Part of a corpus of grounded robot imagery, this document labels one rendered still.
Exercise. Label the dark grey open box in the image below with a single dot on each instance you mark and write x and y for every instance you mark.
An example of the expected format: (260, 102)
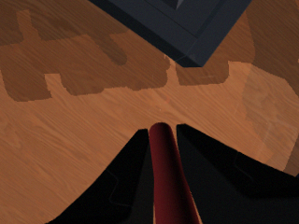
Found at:
(188, 35)

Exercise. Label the dark red peg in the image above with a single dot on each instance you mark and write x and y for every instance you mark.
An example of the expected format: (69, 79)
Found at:
(172, 198)

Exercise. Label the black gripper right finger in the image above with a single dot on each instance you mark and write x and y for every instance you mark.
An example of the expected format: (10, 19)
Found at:
(229, 187)

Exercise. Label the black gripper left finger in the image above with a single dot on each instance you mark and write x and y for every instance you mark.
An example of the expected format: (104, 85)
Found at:
(122, 194)

